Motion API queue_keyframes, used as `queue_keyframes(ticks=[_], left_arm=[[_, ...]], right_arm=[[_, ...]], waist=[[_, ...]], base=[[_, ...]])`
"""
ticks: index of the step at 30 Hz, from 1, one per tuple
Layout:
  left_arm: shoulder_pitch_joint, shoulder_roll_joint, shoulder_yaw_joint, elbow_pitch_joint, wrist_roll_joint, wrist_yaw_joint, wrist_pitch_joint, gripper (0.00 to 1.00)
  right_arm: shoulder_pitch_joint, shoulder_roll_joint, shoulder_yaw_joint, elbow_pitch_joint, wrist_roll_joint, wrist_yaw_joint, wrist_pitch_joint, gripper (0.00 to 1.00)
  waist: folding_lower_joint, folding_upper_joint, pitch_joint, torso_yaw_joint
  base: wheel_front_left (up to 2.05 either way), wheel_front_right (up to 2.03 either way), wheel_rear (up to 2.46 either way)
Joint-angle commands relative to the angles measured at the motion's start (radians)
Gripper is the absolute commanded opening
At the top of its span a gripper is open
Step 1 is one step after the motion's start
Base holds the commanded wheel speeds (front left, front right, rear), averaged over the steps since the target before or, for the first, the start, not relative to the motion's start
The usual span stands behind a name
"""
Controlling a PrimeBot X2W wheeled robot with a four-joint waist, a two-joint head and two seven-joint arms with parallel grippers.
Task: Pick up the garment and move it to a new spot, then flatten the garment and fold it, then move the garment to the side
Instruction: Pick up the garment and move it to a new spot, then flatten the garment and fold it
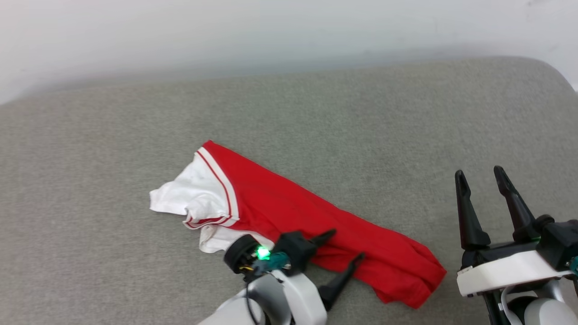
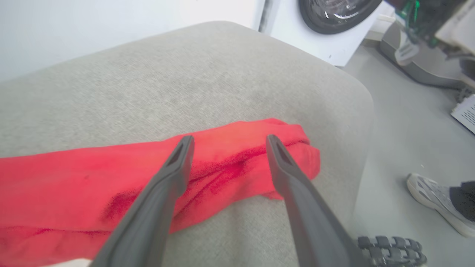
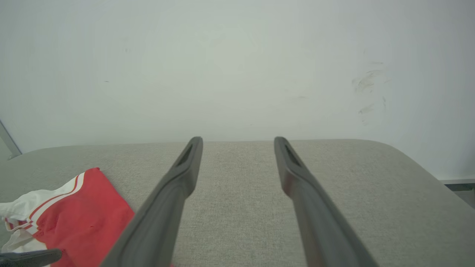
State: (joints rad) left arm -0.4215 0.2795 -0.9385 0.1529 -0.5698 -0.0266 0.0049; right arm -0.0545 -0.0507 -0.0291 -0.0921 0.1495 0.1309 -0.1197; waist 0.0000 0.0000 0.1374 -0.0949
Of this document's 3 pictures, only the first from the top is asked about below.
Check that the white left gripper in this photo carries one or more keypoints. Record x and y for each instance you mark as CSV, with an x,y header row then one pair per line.
x,y
302,302

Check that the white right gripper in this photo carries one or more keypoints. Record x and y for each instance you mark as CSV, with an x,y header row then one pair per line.
x,y
505,271

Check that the red and white garment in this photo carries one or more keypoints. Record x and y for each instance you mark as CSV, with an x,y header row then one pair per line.
x,y
280,198

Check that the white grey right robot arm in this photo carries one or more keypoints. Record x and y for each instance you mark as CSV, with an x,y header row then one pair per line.
x,y
546,313

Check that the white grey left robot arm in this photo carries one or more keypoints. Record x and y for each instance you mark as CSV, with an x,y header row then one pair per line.
x,y
230,313

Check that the grey fabric sofa cushion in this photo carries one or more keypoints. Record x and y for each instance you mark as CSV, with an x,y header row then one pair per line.
x,y
316,113

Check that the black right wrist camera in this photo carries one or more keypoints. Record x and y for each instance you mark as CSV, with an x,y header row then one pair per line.
x,y
560,241

